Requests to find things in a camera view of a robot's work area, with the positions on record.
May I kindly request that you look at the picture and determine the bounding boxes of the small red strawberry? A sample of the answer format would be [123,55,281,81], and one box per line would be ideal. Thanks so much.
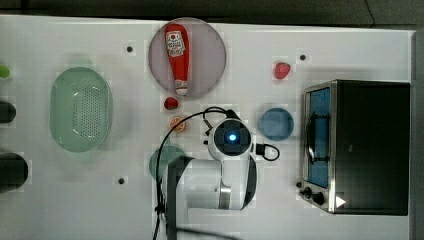
[164,97,179,110]

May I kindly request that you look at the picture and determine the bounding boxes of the blue bowl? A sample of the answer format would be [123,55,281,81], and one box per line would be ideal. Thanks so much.
[258,108,294,141]

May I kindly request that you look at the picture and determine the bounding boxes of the large red strawberry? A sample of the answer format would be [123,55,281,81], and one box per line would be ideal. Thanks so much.
[274,62,291,80]

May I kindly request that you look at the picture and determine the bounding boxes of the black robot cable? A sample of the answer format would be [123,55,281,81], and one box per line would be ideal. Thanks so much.
[151,105,242,240]

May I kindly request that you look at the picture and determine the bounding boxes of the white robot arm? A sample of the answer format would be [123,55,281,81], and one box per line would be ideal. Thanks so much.
[162,118,257,240]

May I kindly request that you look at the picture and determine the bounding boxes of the teal green cup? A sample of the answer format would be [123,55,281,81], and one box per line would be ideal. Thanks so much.
[149,145,186,182]

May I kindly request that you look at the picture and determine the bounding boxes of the black cylinder object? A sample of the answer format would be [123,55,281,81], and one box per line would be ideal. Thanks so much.
[0,101,16,124]

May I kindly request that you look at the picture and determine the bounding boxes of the grey round plate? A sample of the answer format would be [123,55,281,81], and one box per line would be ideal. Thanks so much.
[148,18,227,98]

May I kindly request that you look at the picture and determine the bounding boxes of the black toaster oven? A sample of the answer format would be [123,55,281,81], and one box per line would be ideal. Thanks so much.
[297,80,411,216]

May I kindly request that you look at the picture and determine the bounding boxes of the green colander basket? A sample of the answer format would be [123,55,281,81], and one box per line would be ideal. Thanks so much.
[50,67,113,153]

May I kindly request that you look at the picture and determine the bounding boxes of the red plush ketchup bottle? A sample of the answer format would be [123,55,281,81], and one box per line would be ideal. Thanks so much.
[164,23,190,96]

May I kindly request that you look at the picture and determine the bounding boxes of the black round base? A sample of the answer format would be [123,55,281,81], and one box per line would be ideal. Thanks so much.
[0,153,29,193]

